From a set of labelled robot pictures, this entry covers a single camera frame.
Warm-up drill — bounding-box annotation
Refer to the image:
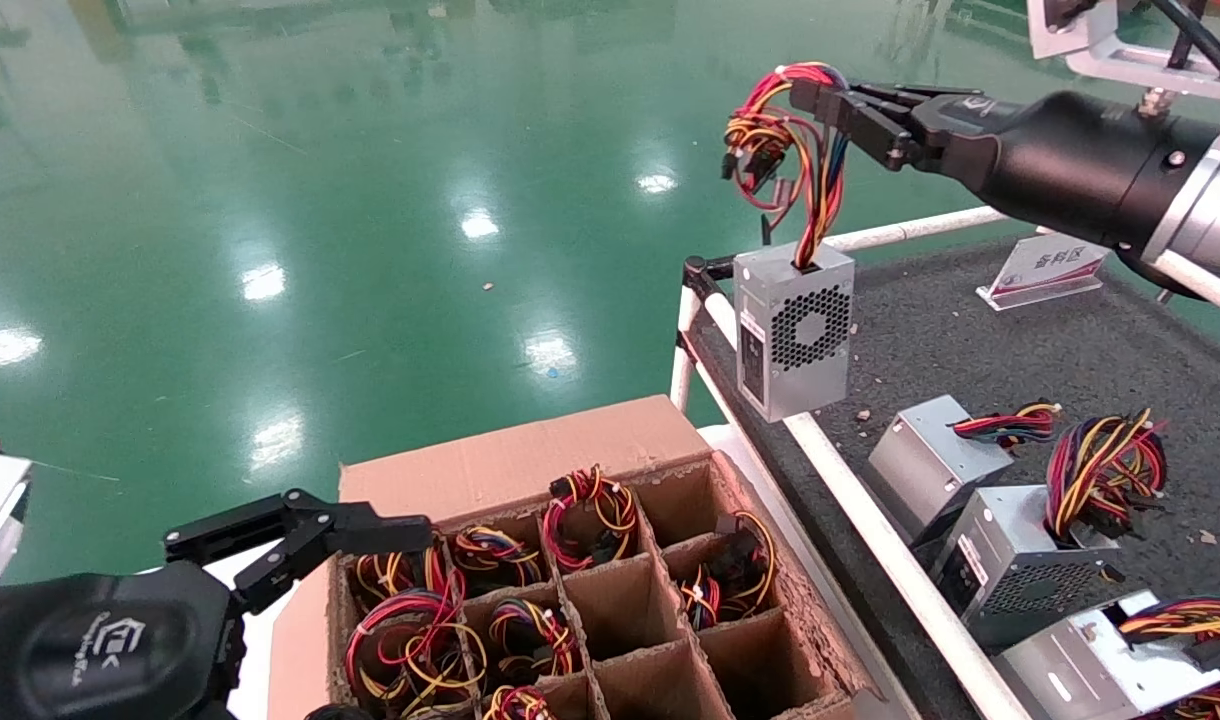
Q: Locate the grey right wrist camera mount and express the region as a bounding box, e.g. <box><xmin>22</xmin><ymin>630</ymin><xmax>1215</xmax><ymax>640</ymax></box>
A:
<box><xmin>1026</xmin><ymin>0</ymin><xmax>1220</xmax><ymax>103</ymax></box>

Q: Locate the wire harness bundle middle cell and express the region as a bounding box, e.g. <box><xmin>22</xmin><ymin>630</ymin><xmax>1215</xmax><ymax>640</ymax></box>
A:
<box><xmin>486</xmin><ymin>597</ymin><xmax>580</xmax><ymax>687</ymax></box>

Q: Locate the brown cardboard divider box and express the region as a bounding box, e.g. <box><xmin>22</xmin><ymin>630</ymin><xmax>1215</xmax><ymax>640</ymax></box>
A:
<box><xmin>267</xmin><ymin>394</ymin><xmax>876</xmax><ymax>720</ymax></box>

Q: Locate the wire harness bundle top left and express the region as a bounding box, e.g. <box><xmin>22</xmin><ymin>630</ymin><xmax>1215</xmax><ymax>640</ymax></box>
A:
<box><xmin>344</xmin><ymin>589</ymin><xmax>487</xmax><ymax>719</ymax></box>

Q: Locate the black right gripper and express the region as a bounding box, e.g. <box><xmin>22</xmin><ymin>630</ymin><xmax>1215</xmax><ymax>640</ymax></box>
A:
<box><xmin>789</xmin><ymin>79</ymin><xmax>1220</xmax><ymax>273</ymax></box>

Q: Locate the wire harness bundle far left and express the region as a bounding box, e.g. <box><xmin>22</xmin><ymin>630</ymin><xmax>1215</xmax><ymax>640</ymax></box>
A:
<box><xmin>481</xmin><ymin>685</ymin><xmax>557</xmax><ymax>720</ymax></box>

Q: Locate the white pipe table frame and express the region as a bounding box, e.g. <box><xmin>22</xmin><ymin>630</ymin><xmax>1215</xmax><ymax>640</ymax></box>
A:
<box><xmin>669</xmin><ymin>205</ymin><xmax>1220</xmax><ymax>720</ymax></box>

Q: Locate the silver power supply with cables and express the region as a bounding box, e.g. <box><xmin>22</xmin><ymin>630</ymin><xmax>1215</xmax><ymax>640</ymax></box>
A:
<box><xmin>541</xmin><ymin>464</ymin><xmax>640</xmax><ymax>574</ymax></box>
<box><xmin>989</xmin><ymin>590</ymin><xmax>1220</xmax><ymax>720</ymax></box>
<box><xmin>930</xmin><ymin>407</ymin><xmax>1170</xmax><ymax>652</ymax></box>
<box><xmin>866</xmin><ymin>395</ymin><xmax>1064</xmax><ymax>547</ymax></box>
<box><xmin>452</xmin><ymin>524</ymin><xmax>544</xmax><ymax>592</ymax></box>
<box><xmin>720</xmin><ymin>61</ymin><xmax>857</xmax><ymax>424</ymax></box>
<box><xmin>352</xmin><ymin>544</ymin><xmax>447</xmax><ymax>607</ymax></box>

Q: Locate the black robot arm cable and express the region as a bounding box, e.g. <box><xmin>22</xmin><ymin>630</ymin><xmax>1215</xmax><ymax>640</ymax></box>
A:
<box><xmin>1150</xmin><ymin>0</ymin><xmax>1220</xmax><ymax>73</ymax></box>

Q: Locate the wire harness bundle bottom cell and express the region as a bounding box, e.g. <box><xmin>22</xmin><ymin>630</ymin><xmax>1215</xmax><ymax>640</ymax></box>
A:
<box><xmin>677</xmin><ymin>510</ymin><xmax>780</xmax><ymax>632</ymax></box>

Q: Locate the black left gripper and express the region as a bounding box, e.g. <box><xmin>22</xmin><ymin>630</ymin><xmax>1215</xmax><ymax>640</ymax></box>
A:
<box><xmin>0</xmin><ymin>489</ymin><xmax>434</xmax><ymax>720</ymax></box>

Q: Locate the silver black flight case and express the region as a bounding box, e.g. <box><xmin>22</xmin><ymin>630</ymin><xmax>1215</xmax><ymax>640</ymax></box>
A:
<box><xmin>945</xmin><ymin>0</ymin><xmax>1031</xmax><ymax>51</ymax></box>

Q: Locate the wire harness bundle cell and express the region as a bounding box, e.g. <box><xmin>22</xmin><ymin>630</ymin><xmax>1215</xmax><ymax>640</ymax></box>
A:
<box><xmin>677</xmin><ymin>510</ymin><xmax>780</xmax><ymax>632</ymax></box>
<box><xmin>486</xmin><ymin>597</ymin><xmax>580</xmax><ymax>687</ymax></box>

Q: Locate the clear acrylic sign stand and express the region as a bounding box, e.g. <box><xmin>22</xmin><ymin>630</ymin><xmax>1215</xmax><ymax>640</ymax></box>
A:
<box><xmin>976</xmin><ymin>232</ymin><xmax>1112</xmax><ymax>312</ymax></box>

